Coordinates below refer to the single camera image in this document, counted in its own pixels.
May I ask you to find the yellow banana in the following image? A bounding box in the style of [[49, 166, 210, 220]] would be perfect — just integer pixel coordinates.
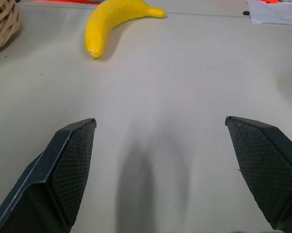
[[84, 0, 166, 59]]

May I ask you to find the wicker basket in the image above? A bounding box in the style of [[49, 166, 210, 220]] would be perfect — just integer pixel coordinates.
[[0, 0, 21, 53]]

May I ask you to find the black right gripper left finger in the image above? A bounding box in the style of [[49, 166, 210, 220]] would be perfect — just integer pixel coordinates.
[[0, 118, 97, 233]]

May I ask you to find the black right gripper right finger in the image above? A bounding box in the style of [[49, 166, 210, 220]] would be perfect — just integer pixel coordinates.
[[225, 116, 292, 233]]

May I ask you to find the orange red strip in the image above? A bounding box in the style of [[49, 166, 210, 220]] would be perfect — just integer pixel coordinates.
[[40, 0, 107, 5]]

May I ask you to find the white cloth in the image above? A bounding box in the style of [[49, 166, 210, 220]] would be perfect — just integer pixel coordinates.
[[245, 0, 292, 26]]

